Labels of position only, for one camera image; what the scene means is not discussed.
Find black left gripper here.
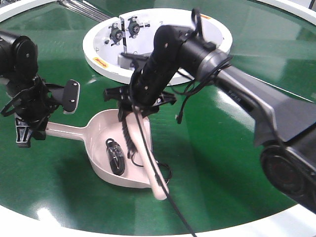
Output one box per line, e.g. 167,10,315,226
0,76,65,148

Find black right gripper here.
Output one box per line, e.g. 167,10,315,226
103,86,177,121

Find pink broom with black bristles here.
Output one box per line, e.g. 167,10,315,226
122,112,169,200

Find pink plastic dustpan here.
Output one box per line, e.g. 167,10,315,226
45,109,150,189

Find black cable bundle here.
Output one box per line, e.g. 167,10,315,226
105,137,173,185

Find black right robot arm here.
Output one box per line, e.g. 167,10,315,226
103,25,316,212

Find steel conveyor rollers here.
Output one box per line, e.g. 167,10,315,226
57,0,112,22

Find green conveyor belt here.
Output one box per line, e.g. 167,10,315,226
0,0,316,237

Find white outer conveyor rim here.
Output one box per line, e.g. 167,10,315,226
0,0,316,237

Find black bearing block left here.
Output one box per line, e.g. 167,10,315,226
110,23,123,46

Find black bearing block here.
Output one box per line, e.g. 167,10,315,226
127,16,151,39
110,23,123,46

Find black bearing block right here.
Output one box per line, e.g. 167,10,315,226
127,16,151,39

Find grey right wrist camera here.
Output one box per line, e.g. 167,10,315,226
118,52,149,70

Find white inner conveyor ring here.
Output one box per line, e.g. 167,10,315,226
82,8,233,86

